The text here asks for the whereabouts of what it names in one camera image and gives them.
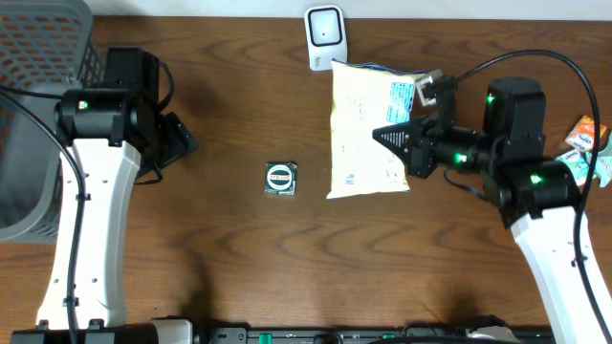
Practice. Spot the orange tissue pack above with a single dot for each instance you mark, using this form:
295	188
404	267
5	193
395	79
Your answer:
582	136

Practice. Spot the green Zam-Buk box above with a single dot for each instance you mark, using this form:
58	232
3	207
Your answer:
281	178

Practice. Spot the teal wet wipes pack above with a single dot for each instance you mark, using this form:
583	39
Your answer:
603	167

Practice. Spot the green tissue pack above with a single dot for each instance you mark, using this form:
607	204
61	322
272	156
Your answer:
577	164

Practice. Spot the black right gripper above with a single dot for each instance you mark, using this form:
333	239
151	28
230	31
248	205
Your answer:
420	155

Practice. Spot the dark grey plastic basket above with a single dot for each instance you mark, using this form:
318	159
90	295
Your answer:
46	49

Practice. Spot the yellow snack bag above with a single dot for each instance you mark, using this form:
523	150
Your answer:
366	97

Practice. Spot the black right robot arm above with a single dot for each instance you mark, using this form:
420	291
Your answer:
537	197

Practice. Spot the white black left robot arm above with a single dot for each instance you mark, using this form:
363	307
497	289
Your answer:
107	137

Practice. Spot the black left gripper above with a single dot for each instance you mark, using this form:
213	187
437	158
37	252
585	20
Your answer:
180	140

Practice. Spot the white barcode scanner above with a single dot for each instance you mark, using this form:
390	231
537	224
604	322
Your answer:
325	36

